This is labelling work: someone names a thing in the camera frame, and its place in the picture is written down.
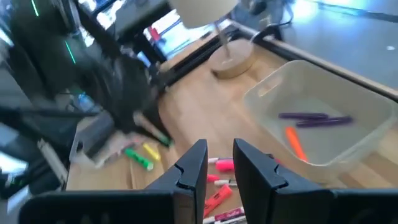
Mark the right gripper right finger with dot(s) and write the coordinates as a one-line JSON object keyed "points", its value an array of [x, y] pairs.
{"points": [[295, 205]]}

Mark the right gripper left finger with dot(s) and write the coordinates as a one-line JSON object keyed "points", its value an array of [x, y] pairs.
{"points": [[174, 205]]}

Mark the green capped marker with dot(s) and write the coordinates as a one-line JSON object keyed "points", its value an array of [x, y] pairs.
{"points": [[152, 129]]}

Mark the coral red Sharpie highlighter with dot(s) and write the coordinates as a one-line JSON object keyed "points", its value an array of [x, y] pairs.
{"points": [[217, 200]]}

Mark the crimson EXPO marker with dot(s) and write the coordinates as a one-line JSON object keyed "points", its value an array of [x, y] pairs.
{"points": [[224, 214]]}

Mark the yellow translucent highlighter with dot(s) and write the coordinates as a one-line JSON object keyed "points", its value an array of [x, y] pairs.
{"points": [[151, 152]]}

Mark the green Sharpie highlighter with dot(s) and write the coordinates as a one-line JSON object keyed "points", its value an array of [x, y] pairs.
{"points": [[138, 158]]}

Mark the orange highlighter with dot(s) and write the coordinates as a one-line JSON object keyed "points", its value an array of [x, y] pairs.
{"points": [[295, 143]]}

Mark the pink Sharpie highlighter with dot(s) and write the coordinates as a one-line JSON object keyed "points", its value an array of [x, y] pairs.
{"points": [[225, 165]]}

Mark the purple marker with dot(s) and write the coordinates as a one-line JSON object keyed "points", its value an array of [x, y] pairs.
{"points": [[303, 116], [325, 121]]}

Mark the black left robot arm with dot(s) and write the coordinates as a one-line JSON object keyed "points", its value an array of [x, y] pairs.
{"points": [[62, 62]]}

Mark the slim pink highlighter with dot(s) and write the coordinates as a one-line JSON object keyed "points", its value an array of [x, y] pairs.
{"points": [[213, 178]]}

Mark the white shade table lamp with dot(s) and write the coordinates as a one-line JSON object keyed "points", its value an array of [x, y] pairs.
{"points": [[233, 59]]}

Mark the cream plastic bin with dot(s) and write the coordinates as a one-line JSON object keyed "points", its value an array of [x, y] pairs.
{"points": [[311, 81]]}

